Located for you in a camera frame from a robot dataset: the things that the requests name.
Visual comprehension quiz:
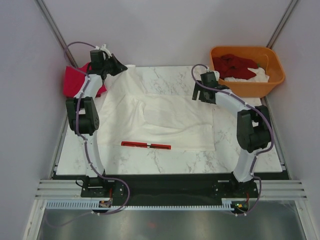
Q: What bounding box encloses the white t-shirt red print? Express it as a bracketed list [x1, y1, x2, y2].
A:
[96, 65, 215, 151]

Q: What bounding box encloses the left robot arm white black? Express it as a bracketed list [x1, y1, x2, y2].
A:
[65, 48, 128, 197]

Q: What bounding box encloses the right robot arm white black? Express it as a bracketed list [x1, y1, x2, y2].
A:
[194, 71, 274, 197]

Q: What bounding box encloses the dark red t-shirt in bin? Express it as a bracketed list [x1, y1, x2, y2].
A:
[212, 54, 259, 80]

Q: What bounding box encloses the folded pink t-shirt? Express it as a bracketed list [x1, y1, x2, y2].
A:
[62, 62, 107, 98]

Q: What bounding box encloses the white t-shirt in bin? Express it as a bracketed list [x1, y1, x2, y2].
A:
[223, 66, 271, 84]

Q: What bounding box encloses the orange plastic bin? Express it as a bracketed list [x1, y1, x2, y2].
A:
[210, 46, 285, 98]

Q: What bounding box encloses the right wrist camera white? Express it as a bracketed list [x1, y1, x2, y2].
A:
[207, 70, 220, 80]

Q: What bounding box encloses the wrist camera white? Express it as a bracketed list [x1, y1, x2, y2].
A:
[207, 70, 220, 80]
[95, 44, 112, 56]

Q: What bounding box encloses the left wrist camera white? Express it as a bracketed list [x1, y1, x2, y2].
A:
[95, 44, 112, 56]

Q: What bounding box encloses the aluminium rail frame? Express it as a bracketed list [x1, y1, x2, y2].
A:
[35, 179, 307, 201]

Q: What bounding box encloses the white slotted cable duct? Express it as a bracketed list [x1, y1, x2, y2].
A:
[45, 199, 244, 211]

